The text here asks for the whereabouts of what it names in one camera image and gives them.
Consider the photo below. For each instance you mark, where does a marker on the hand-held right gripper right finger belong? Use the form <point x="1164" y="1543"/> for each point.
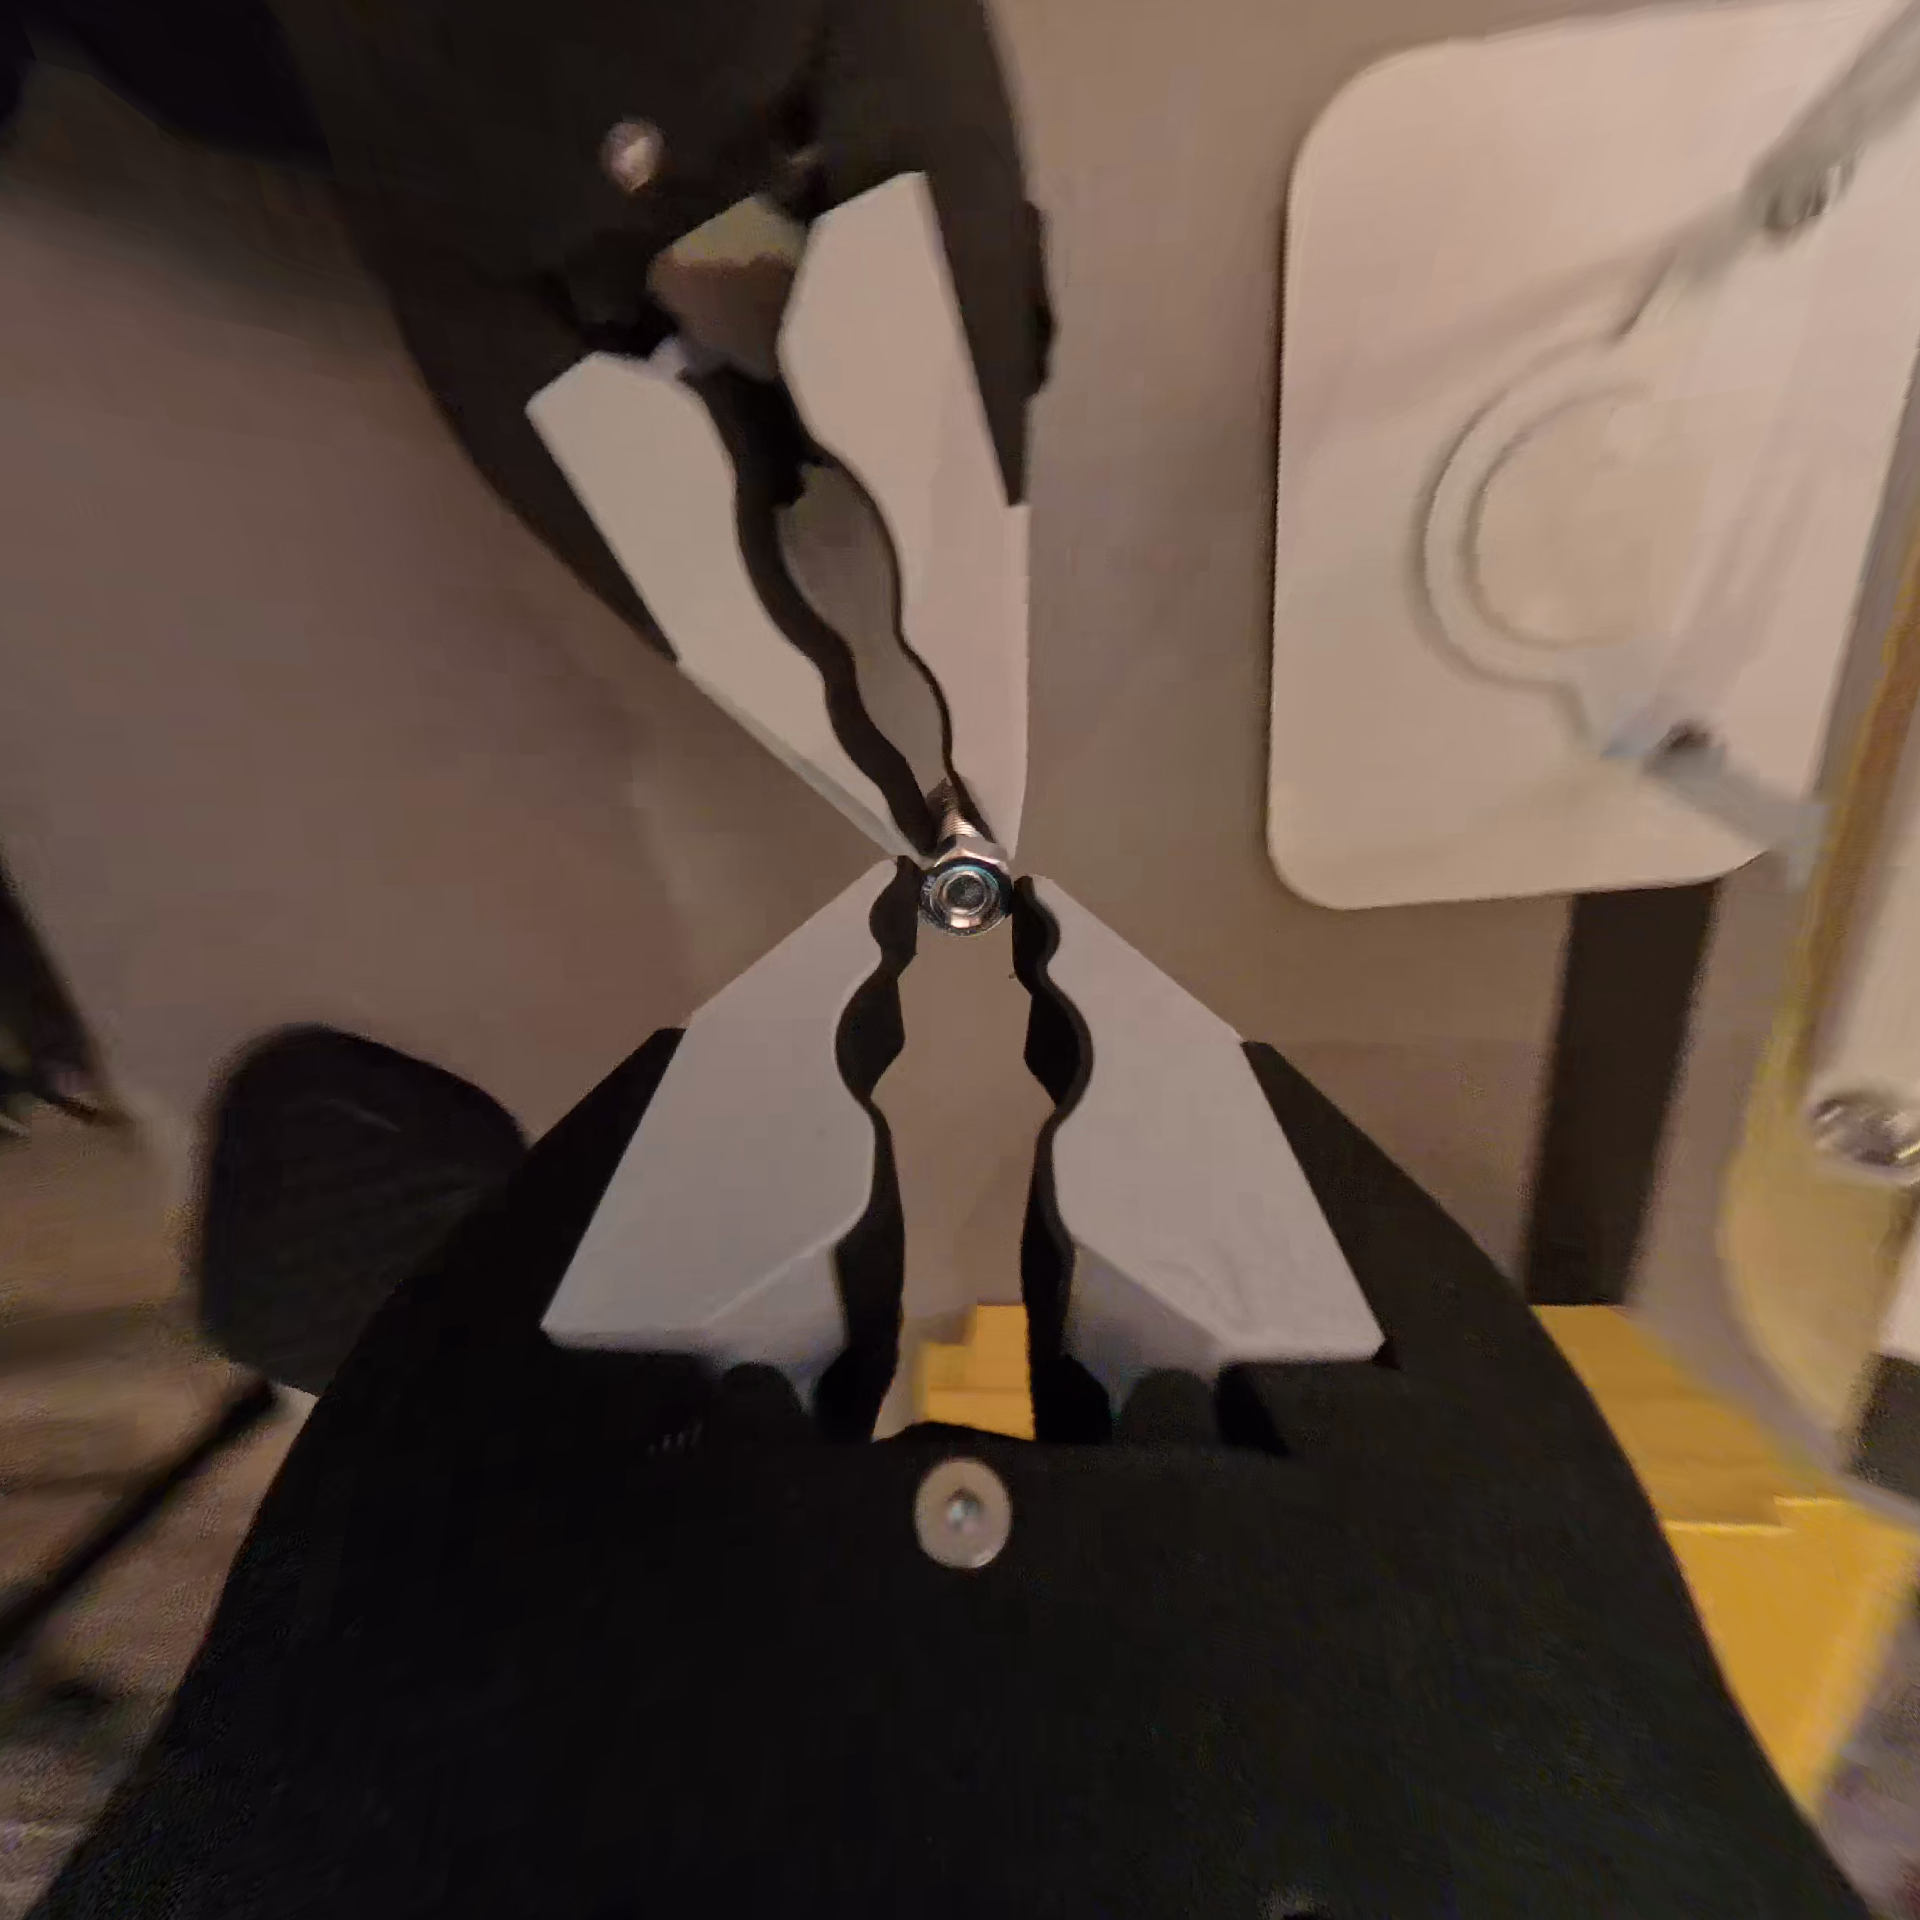
<point x="1201" y="1200"/>

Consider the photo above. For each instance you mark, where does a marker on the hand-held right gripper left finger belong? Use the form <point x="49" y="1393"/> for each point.
<point x="722" y="1200"/>

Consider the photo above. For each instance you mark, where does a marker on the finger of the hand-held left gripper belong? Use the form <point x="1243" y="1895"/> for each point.
<point x="662" y="510"/>
<point x="931" y="451"/>

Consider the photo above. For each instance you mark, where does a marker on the silver hex bolt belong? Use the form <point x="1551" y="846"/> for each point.
<point x="963" y="896"/>

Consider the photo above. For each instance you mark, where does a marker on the yellow plastic bin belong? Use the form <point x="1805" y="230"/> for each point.
<point x="1694" y="1424"/>

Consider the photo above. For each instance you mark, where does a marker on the stand fastening screw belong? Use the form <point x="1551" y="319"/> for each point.
<point x="1675" y="743"/>
<point x="1810" y="188"/>

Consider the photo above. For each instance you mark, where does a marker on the clear acrylic foot plate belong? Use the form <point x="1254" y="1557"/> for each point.
<point x="1561" y="524"/>

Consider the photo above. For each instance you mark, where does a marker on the clear acrylic support leg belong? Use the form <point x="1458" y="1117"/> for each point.
<point x="1786" y="165"/>

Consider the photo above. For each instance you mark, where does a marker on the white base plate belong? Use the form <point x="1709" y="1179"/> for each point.
<point x="1382" y="451"/>

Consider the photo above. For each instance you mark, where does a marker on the silver frame screw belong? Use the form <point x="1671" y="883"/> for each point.
<point x="1869" y="1133"/>

